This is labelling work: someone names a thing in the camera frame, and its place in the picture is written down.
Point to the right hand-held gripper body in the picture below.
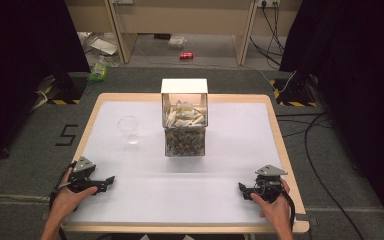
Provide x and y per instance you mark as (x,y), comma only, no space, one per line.
(268,183)

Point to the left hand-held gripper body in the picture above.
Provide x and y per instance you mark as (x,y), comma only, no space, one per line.
(80,175)

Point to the person's right hand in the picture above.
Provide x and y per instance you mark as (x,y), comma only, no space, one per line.
(276,211)

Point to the person's left hand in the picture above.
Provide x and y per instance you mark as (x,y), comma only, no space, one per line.
(67,201)

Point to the clear plastic cup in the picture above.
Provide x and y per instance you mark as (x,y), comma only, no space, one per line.
(129,128)

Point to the white table mat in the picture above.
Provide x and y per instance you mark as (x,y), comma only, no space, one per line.
(180,186)

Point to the pile of dark mixed packets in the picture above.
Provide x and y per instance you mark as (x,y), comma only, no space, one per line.
(185,141)

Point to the light wooden table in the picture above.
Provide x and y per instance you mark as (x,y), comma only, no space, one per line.
(130,97)

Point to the black stand base striped tape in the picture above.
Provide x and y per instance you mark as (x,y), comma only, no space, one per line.
(68,88)
(291,91)

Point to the pile of white packets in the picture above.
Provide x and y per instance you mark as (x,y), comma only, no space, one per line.
(185,116)

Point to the green packet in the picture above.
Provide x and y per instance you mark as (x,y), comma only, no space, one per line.
(98,71)

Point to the clear two-tier box white lid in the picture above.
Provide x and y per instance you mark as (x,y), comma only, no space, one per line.
(184,86)

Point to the black curtain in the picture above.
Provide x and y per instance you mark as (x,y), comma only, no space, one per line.
(20,60)
(356,66)

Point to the crumpled clear plastic bags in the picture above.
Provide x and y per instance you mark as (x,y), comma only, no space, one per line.
(101,46)

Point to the red drink can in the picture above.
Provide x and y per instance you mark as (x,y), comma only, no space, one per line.
(186,55)

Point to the small clear plastic container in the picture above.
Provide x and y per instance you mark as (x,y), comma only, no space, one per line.
(177,42)

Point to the beige wooden desk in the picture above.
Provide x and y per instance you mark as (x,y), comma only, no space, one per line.
(180,20)

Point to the white wall power outlet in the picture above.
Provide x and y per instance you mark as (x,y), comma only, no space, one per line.
(269,2)

